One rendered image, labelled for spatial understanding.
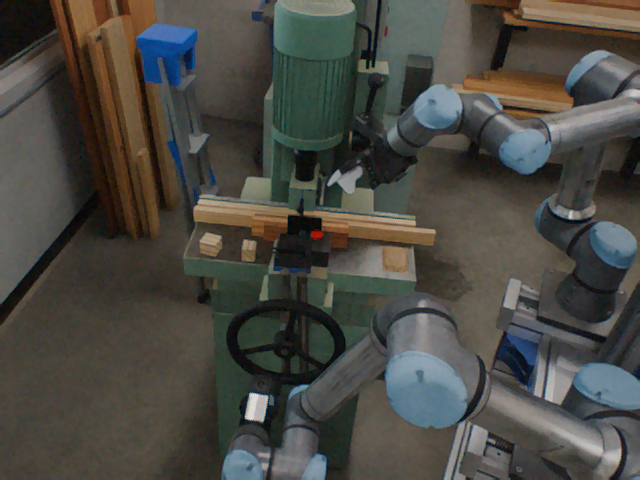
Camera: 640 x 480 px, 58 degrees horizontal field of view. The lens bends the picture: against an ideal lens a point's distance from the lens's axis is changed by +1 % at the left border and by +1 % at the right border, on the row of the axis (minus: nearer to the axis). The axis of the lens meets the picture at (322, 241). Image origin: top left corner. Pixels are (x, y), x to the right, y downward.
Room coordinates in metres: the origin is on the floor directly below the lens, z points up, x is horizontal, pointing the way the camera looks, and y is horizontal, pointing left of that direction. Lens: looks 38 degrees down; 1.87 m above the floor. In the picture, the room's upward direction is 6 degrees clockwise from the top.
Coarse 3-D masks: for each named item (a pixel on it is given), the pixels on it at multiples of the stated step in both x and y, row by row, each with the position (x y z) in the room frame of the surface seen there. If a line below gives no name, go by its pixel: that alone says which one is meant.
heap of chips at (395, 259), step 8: (384, 248) 1.23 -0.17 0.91; (392, 248) 1.22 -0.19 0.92; (400, 248) 1.23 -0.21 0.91; (384, 256) 1.19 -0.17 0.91; (392, 256) 1.18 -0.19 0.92; (400, 256) 1.18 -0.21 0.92; (384, 264) 1.16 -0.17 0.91; (392, 264) 1.16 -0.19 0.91; (400, 264) 1.16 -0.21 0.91; (408, 272) 1.14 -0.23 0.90
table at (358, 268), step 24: (192, 240) 1.19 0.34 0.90; (240, 240) 1.21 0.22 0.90; (360, 240) 1.26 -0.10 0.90; (192, 264) 1.12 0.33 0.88; (216, 264) 1.12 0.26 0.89; (240, 264) 1.11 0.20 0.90; (264, 264) 1.12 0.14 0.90; (336, 264) 1.15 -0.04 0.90; (360, 264) 1.16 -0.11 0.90; (408, 264) 1.18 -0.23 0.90; (264, 288) 1.06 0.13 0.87; (336, 288) 1.11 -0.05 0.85; (360, 288) 1.11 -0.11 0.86; (384, 288) 1.11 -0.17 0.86; (408, 288) 1.11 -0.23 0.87
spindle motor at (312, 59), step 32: (288, 0) 1.28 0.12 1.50; (320, 0) 1.30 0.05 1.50; (288, 32) 1.21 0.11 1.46; (320, 32) 1.19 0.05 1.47; (352, 32) 1.25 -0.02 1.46; (288, 64) 1.21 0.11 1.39; (320, 64) 1.20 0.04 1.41; (288, 96) 1.21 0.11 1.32; (320, 96) 1.20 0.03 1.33; (288, 128) 1.21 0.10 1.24; (320, 128) 1.20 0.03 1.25
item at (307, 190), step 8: (296, 184) 1.25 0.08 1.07; (304, 184) 1.25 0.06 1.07; (312, 184) 1.25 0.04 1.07; (296, 192) 1.23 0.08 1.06; (304, 192) 1.23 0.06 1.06; (312, 192) 1.23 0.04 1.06; (296, 200) 1.23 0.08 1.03; (304, 200) 1.23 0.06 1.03; (312, 200) 1.23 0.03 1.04; (288, 208) 1.23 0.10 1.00; (304, 208) 1.23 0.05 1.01; (312, 208) 1.23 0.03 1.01
